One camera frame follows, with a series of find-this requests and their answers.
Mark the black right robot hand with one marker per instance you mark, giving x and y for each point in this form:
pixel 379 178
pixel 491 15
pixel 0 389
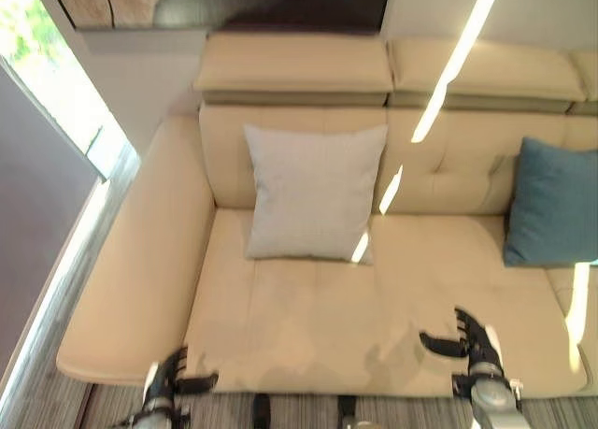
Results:
pixel 469 338

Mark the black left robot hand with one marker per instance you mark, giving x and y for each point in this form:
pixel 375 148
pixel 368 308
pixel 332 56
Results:
pixel 174 377

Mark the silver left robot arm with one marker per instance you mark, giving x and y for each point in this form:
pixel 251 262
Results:
pixel 156 409

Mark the cream leather sofa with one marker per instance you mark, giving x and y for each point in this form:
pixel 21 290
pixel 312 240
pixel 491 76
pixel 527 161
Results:
pixel 336 214

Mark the dark left robot foot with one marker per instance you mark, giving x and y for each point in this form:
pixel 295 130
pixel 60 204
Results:
pixel 261 410

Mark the dark robot foot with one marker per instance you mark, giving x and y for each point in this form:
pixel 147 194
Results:
pixel 261 410
pixel 348 411

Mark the dark right robot foot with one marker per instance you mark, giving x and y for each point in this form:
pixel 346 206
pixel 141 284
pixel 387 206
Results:
pixel 348 411

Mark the teal blue cushion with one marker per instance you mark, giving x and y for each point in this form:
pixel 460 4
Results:
pixel 553 202

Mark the light grey square cushion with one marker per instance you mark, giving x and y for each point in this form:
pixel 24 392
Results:
pixel 314 193

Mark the abstract wall painting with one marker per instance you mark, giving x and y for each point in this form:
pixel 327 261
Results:
pixel 224 3

